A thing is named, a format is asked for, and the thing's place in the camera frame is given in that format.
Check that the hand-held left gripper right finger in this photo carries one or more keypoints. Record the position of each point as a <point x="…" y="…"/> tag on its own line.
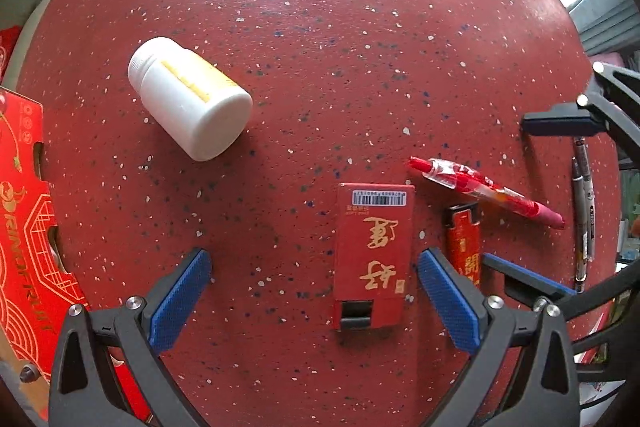
<point x="450" y="302"/>

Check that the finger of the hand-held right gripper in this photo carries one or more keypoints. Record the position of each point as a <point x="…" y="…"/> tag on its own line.
<point x="555" y="124"/>
<point x="525" y="274"/>

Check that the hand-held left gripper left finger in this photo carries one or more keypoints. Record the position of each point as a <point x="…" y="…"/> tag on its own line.
<point x="180" y="302"/>

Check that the red lighter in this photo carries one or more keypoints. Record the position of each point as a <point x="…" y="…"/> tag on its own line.
<point x="465" y="242"/>

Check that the black pen with white label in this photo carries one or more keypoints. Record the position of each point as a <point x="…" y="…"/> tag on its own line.
<point x="590" y="217"/>

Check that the red grip pen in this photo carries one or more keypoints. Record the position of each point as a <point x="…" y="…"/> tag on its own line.
<point x="490" y="192"/>

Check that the red cigarette pack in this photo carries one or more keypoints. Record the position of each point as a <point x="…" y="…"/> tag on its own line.
<point x="375" y="252"/>

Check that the red cardboard box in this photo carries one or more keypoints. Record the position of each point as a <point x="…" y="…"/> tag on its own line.
<point x="35" y="232"/>

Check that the white bottle with yellow label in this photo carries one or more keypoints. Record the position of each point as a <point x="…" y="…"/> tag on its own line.
<point x="190" y="102"/>

